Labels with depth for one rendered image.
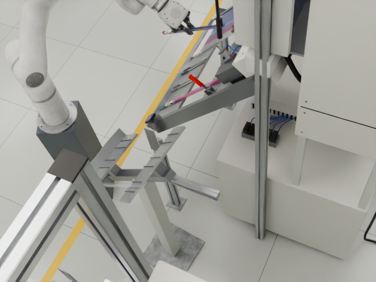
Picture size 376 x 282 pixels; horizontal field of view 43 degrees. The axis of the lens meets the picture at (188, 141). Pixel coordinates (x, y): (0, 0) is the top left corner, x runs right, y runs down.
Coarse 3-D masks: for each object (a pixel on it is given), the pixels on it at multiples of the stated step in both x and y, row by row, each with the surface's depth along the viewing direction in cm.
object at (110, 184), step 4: (104, 184) 179; (108, 184) 176; (112, 184) 173; (116, 184) 170; (120, 184) 168; (124, 184) 165; (128, 184) 163; (132, 184) 160; (136, 184) 158; (140, 184) 155; (128, 188) 163; (132, 188) 160; (136, 188) 158; (140, 188) 155
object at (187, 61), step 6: (210, 24) 238; (204, 30) 235; (198, 42) 232; (192, 48) 230; (186, 60) 226; (186, 66) 225; (180, 72) 223; (174, 78) 221; (174, 84) 220; (168, 90) 218; (168, 96) 217; (162, 102) 215; (156, 108) 213; (156, 114) 212
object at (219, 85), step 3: (213, 78) 184; (216, 78) 182; (216, 84) 177; (219, 84) 175; (222, 84) 172; (225, 84) 170; (228, 84) 167; (231, 84) 165; (213, 87) 178; (216, 87) 175; (219, 87) 173; (222, 87) 170; (204, 93) 181; (204, 96) 179
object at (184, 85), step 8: (200, 56) 219; (208, 56) 209; (192, 64) 221; (200, 64) 210; (184, 72) 220; (192, 72) 212; (200, 72) 205; (184, 80) 215; (176, 88) 213; (184, 88) 206; (176, 96) 208; (176, 104) 201; (160, 112) 212; (168, 112) 202
